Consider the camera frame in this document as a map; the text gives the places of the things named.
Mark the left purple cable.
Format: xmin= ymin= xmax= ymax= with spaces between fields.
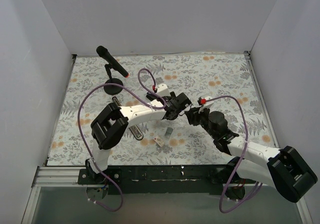
xmin=77 ymin=68 xmax=167 ymax=212

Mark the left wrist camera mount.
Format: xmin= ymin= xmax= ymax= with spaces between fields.
xmin=151 ymin=83 xmax=170 ymax=99

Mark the black microphone stand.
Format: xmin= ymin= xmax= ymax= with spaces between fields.
xmin=103 ymin=64 xmax=123 ymax=96

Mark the staple box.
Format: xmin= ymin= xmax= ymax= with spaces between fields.
xmin=153 ymin=136 xmax=165 ymax=147

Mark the aluminium frame rail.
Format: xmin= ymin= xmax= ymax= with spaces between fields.
xmin=32 ymin=165 xmax=301 ymax=187

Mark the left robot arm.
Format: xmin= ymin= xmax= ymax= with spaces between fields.
xmin=85 ymin=93 xmax=191 ymax=184

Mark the staple strips pack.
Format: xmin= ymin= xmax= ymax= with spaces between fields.
xmin=164 ymin=127 xmax=173 ymax=138

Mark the black microphone orange tip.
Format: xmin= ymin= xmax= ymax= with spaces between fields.
xmin=96 ymin=46 xmax=129 ymax=78

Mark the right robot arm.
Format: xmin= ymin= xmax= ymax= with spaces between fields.
xmin=185 ymin=107 xmax=318 ymax=203

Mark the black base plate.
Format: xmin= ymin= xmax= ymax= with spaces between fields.
xmin=76 ymin=165 xmax=256 ymax=197

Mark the grey black stapler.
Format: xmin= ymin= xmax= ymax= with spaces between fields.
xmin=112 ymin=96 xmax=144 ymax=140

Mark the floral patterned table mat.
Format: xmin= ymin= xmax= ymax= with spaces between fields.
xmin=46 ymin=54 xmax=276 ymax=166

